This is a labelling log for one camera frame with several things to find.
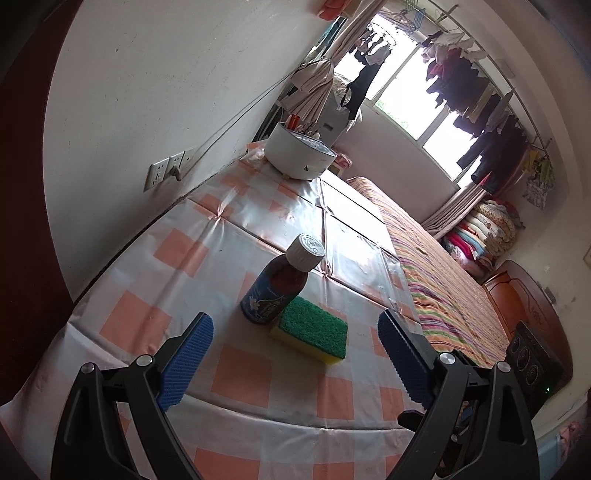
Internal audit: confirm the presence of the green yellow sponge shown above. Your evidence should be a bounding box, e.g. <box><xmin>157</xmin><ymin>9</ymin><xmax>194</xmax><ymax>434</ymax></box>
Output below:
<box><xmin>269</xmin><ymin>297</ymin><xmax>348</xmax><ymax>365</ymax></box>

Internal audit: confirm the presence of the brown medicine bottle white cap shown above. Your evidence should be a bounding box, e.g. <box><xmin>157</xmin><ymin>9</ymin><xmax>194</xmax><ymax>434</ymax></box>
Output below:
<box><xmin>240</xmin><ymin>234</ymin><xmax>325</xmax><ymax>325</ymax></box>

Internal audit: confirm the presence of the striped colourful bed sheet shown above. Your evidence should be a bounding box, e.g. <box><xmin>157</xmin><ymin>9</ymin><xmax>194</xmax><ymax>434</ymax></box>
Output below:
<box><xmin>346</xmin><ymin>177</ymin><xmax>510</xmax><ymax>367</ymax></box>

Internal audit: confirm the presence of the red wooden headboard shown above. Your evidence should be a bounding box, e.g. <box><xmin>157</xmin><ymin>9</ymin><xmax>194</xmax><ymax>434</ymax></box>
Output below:
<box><xmin>483</xmin><ymin>260</ymin><xmax>573</xmax><ymax>379</ymax></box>

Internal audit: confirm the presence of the pink checkered tablecloth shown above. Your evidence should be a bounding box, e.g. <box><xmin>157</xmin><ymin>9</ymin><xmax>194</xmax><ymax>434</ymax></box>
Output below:
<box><xmin>1</xmin><ymin>153</ymin><xmax>416</xmax><ymax>479</ymax></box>

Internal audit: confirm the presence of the stack of folded quilts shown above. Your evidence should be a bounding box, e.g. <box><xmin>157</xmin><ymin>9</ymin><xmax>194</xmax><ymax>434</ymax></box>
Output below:
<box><xmin>440</xmin><ymin>199</ymin><xmax>525</xmax><ymax>281</ymax></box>

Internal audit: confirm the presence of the white utensil holder tub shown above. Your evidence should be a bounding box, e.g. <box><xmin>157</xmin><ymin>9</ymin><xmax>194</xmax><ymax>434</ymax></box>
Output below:
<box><xmin>264</xmin><ymin>123</ymin><xmax>337</xmax><ymax>181</ymax></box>

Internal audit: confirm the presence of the grey standing air conditioner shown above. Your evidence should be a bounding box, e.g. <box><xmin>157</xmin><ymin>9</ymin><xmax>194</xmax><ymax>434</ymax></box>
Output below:
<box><xmin>317</xmin><ymin>75</ymin><xmax>356</xmax><ymax>147</ymax></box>

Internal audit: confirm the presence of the hanging dark clothes row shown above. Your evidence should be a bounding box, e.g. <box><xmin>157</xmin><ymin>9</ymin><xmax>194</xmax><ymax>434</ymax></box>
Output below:
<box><xmin>421</xmin><ymin>30</ymin><xmax>529</xmax><ymax>195</ymax></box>

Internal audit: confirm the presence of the striped tied curtain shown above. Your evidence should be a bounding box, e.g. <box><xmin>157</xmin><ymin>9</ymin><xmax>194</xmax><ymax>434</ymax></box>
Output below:
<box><xmin>279</xmin><ymin>1</ymin><xmax>386</xmax><ymax>127</ymax></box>

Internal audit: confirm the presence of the white wall socket panel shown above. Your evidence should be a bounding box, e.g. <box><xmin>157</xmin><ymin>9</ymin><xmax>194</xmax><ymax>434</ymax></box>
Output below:
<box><xmin>143</xmin><ymin>147</ymin><xmax>197</xmax><ymax>191</ymax></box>

